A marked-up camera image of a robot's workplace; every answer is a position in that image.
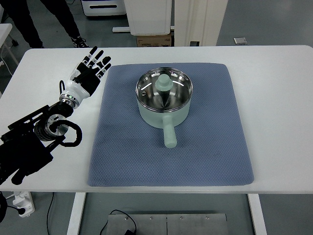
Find white power strip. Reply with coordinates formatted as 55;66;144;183
13;191;35;217

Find cardboard box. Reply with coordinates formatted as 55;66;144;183
136;34;172;47

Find green pot with glass lid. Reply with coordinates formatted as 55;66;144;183
135;67;193;148

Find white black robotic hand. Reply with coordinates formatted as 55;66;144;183
59;47;111;109

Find person in black trousers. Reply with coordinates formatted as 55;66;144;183
0;0;89;48

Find small grey floor plate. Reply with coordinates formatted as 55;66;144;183
233;37;248;45

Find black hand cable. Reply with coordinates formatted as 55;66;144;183
49;80;83;148

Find white cabinet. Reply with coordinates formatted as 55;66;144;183
124;0;172;36

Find blue quilted mat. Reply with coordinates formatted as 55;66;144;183
87;63;255;188

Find metal base plate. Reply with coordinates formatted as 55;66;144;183
106;213;228;235

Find white appliance unit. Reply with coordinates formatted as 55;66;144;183
81;0;126;17

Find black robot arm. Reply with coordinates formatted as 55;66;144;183
0;101;82;185

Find black floor cable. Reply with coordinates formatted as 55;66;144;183
46;192;138;235

